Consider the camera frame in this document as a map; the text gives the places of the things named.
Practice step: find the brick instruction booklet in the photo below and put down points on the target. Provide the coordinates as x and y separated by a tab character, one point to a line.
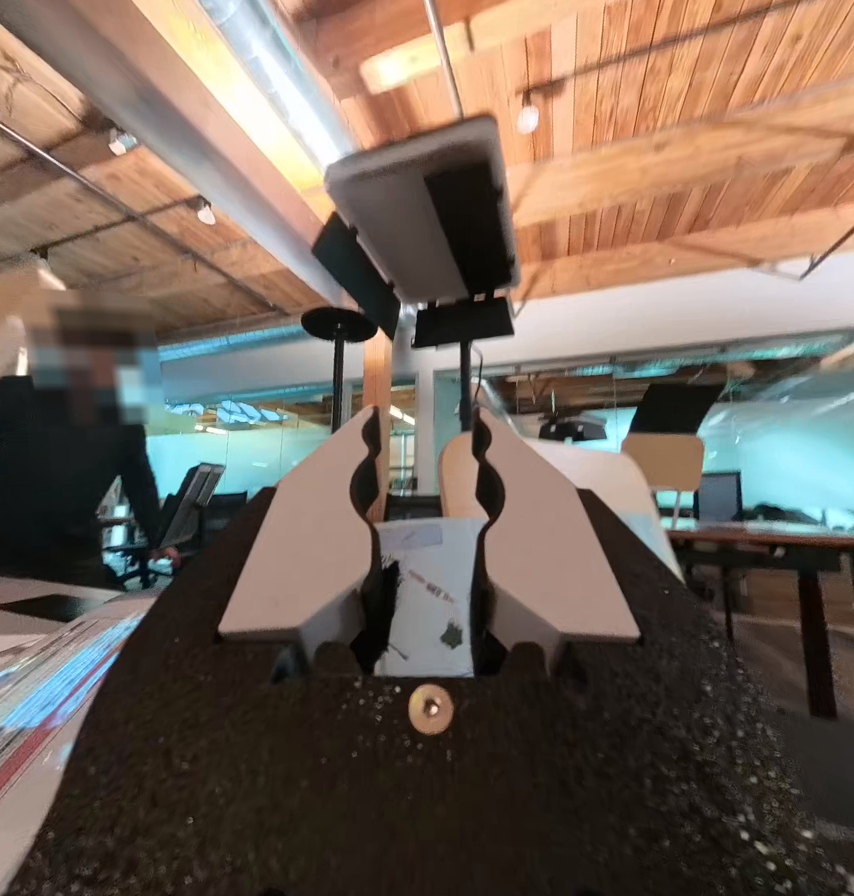
427	588

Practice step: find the silver ventilation duct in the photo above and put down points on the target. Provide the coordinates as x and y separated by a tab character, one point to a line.
273	70

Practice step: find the white desk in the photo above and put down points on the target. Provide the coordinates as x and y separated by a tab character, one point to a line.
6	854

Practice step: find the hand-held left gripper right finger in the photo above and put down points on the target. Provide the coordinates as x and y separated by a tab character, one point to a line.
560	560

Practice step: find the wooden back chair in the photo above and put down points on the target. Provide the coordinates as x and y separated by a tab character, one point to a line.
665	458
458	483

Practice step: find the white spot lamp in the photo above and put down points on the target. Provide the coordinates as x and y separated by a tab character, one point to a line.
205	211
527	117
122	141

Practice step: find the black light stand pole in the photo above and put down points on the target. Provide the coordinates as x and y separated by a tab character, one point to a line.
465	385

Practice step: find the studio light panel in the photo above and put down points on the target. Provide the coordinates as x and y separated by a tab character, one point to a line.
406	224

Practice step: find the black office chair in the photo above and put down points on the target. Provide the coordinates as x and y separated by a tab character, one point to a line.
188	504

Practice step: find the black flag panel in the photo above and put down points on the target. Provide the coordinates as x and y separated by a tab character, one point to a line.
672	407

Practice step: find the computer monitor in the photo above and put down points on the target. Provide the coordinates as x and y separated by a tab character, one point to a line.
719	495

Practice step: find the black disc stand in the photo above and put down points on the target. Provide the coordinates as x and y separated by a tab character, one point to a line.
339	324

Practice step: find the plastic sleeved paper sheets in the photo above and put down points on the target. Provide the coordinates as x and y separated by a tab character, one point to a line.
41	686

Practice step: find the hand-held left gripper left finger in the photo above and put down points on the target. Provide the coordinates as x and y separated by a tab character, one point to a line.
294	560

